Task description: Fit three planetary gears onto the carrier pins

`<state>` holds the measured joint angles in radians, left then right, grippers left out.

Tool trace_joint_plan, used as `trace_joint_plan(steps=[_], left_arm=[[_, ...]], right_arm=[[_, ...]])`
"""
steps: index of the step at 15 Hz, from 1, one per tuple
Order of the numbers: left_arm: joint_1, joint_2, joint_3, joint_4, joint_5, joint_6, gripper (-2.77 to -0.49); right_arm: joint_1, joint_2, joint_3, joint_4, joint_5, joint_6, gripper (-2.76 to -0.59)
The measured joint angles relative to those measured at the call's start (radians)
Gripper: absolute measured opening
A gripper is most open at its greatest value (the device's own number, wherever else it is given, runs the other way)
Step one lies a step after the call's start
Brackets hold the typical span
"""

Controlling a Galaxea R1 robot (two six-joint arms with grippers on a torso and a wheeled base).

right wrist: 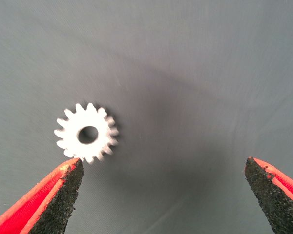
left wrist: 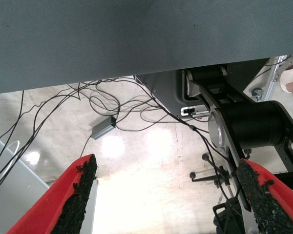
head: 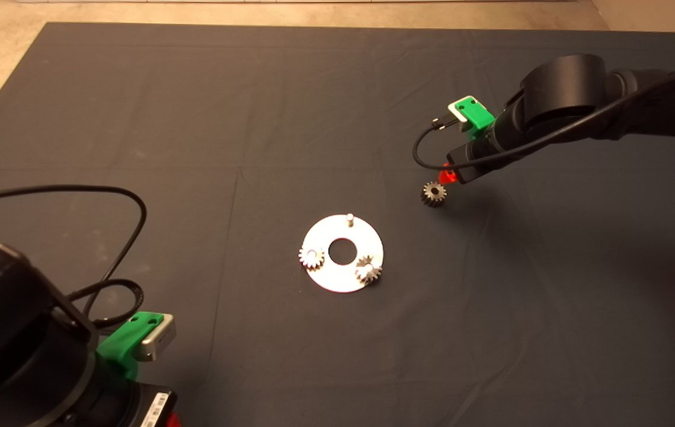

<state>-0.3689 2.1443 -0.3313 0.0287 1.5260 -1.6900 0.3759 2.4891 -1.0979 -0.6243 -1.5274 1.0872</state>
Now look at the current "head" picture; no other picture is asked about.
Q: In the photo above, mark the green left camera mount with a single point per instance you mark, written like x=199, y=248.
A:
x=121, y=344

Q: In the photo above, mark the green right camera mount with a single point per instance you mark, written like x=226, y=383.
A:
x=476, y=115

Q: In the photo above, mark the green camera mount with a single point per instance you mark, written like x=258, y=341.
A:
x=476, y=115
x=121, y=344

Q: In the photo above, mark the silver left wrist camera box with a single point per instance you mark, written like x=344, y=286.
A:
x=158, y=341

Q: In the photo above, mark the small steel planetary gear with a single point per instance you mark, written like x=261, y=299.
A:
x=311, y=258
x=434, y=194
x=368, y=270

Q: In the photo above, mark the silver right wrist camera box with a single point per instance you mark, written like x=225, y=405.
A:
x=453, y=108

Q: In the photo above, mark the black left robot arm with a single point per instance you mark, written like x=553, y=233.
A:
x=11, y=332

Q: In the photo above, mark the dark grey table cloth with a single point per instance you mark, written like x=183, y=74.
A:
x=337, y=107

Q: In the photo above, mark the round metal carrier plate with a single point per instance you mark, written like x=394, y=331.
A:
x=337, y=279

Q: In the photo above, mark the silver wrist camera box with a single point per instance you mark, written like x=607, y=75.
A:
x=453, y=108
x=158, y=341

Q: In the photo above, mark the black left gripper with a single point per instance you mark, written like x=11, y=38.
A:
x=152, y=410

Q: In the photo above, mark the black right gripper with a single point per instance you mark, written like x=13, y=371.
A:
x=470, y=161

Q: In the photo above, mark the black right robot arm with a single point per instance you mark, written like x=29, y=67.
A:
x=562, y=89

